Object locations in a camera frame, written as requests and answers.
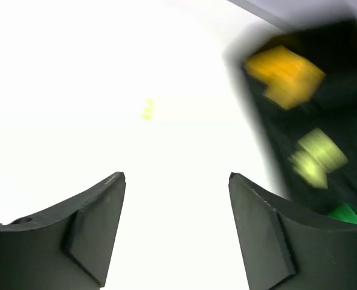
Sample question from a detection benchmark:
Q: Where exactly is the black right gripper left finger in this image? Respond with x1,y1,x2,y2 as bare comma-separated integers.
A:
0,172,126,290

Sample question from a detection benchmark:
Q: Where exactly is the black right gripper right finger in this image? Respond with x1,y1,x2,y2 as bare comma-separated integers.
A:
229,173,357,290

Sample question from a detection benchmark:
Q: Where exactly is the dark green curved lego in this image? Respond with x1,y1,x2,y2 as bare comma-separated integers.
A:
328,204,357,225

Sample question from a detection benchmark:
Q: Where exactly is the light green lego from stack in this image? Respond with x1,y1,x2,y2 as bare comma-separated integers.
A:
289,150,328,189

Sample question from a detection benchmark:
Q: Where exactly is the light green lego brick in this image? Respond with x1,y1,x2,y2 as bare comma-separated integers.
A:
141,98,154,120
298,128,348,173

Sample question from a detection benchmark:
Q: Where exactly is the long yellow lego brick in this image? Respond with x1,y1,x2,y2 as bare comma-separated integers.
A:
265,57,326,110

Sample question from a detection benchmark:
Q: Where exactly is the yellow lego brick from stack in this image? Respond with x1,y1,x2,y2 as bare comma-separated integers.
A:
245,46,300,85

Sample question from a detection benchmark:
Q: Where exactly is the black compartment sorting tray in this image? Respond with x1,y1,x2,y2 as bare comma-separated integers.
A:
225,18,357,224

